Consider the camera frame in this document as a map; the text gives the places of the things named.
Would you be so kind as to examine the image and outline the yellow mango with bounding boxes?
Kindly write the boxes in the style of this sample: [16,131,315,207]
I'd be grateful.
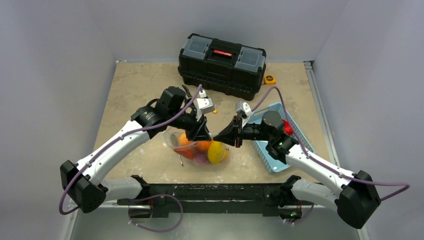
[207,141,230,164]

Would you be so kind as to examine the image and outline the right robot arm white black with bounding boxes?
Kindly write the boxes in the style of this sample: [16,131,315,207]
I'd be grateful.
[213,111,381,229]

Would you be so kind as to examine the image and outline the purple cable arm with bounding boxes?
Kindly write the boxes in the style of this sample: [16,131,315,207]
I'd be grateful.
[58,84,204,216]
[251,86,411,202]

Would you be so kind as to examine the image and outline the clear zip top bag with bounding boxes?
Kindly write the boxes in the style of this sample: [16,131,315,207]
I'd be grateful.
[162,129,230,166]

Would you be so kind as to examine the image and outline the red bell pepper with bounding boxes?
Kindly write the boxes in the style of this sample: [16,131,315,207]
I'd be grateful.
[282,119,293,136]

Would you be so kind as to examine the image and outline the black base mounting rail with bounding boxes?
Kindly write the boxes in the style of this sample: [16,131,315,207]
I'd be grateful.
[117,183,311,221]

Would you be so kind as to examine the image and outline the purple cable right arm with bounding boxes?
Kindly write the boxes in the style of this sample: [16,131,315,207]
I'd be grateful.
[251,86,411,202]

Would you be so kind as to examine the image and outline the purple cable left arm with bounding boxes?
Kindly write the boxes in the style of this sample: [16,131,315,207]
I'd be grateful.
[58,84,204,216]

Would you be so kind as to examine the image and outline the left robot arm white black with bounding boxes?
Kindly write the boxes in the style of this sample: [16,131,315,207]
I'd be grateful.
[58,85,215,215]

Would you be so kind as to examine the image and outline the yellow tape measure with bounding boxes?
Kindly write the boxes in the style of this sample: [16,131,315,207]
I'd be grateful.
[263,74,276,85]

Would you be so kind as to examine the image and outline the light blue plastic basket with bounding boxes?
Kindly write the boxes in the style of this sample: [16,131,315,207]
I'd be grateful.
[248,102,316,174]

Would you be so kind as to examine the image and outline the black plastic toolbox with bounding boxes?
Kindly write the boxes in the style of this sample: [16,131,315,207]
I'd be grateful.
[177,33,267,101]

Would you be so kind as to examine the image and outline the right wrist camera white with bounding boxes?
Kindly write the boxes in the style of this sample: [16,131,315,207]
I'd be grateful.
[235,100,253,128]

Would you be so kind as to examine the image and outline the green handled screwdriver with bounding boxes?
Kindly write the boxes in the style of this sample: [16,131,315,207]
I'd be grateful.
[178,155,184,167]

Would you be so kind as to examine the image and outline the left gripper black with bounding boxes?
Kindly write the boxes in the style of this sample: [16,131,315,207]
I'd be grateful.
[167,107,211,141]

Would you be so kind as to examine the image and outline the black pliers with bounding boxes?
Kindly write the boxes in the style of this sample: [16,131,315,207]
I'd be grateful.
[181,84,193,99]

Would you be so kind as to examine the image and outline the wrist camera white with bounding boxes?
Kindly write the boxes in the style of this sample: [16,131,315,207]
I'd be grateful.
[235,100,253,128]
[194,89,215,122]

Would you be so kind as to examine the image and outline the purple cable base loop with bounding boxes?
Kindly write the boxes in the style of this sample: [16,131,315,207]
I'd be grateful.
[127,193,185,233]

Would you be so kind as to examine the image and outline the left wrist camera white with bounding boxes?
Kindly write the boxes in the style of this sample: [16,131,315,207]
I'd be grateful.
[194,89,215,122]

